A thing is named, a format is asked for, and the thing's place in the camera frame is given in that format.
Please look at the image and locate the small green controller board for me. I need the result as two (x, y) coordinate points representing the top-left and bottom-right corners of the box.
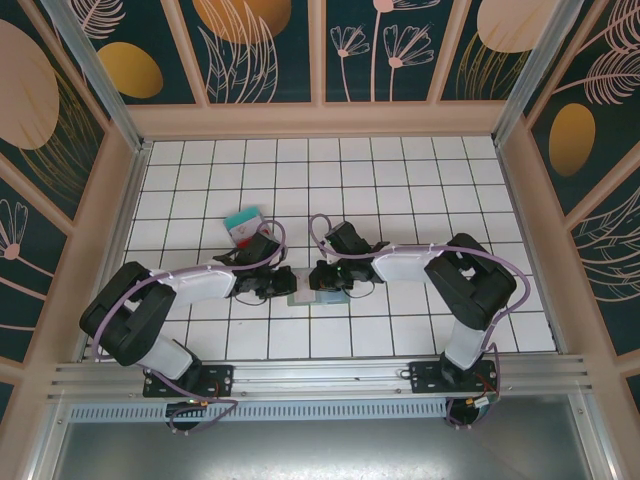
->
(467, 392), (502, 416)

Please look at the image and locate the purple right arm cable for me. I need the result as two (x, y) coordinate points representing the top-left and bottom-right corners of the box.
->
(308, 213), (532, 362)

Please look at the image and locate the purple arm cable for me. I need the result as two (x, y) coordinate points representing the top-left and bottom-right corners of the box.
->
(308, 213), (532, 362)
(92, 219), (287, 362)

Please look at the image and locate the slotted grey cable duct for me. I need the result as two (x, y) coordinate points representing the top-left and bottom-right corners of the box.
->
(67, 402), (451, 421)

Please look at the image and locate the teal card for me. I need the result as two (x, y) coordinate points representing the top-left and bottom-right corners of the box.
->
(223, 205), (264, 227)

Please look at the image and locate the aluminium side rail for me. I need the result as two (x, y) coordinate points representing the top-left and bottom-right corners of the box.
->
(74, 142), (151, 364)
(493, 139), (569, 354)

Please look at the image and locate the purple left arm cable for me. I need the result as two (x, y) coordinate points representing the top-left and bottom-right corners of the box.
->
(92, 219), (287, 362)

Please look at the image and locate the aluminium corner post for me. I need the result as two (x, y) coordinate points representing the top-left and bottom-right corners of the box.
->
(42, 0), (151, 154)
(492, 0), (596, 146)

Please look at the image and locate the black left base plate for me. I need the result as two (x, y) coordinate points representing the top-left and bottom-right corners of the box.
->
(143, 364), (236, 399)

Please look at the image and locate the grey metal panel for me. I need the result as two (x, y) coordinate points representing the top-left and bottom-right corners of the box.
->
(29, 419), (616, 480)

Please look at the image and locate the grey-green card holder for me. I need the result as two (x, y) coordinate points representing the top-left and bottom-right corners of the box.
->
(288, 292), (350, 307)

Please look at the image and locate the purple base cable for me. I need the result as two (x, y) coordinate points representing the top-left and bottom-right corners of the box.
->
(149, 377), (237, 436)
(446, 397), (484, 432)

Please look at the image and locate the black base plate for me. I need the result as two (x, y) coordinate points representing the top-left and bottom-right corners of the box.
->
(143, 364), (236, 399)
(408, 360), (503, 394)

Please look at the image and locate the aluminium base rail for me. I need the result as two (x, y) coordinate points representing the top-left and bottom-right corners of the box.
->
(47, 355), (594, 401)

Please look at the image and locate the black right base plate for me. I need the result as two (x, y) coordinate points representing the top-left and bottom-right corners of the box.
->
(408, 360), (503, 394)

